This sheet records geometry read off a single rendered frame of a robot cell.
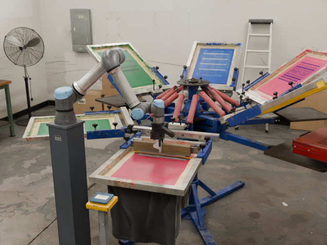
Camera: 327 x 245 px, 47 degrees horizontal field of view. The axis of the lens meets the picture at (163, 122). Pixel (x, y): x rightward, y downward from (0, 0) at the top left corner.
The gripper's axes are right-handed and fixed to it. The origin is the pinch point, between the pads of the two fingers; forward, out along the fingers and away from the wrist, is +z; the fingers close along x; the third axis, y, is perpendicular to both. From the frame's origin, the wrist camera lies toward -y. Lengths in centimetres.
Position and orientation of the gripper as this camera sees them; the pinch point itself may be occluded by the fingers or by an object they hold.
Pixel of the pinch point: (161, 149)
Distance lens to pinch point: 262.4
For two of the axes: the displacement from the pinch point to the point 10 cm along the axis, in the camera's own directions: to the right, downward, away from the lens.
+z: 0.0, 9.6, 2.9
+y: -9.5, -0.8, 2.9
